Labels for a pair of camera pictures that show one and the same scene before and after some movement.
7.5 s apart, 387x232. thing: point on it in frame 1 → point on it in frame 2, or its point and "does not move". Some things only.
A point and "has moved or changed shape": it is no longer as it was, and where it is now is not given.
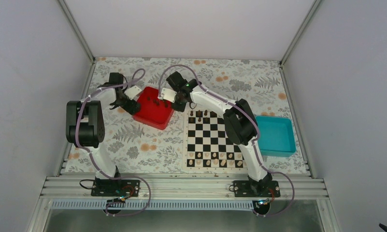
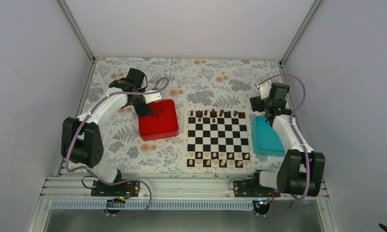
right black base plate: (242, 188) does not move
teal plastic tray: (277, 136) does not move
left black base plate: (115, 188) does not move
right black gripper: (179, 108) → (255, 102)
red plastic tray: (154, 112) has moved or changed shape
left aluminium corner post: (76, 29) does not move
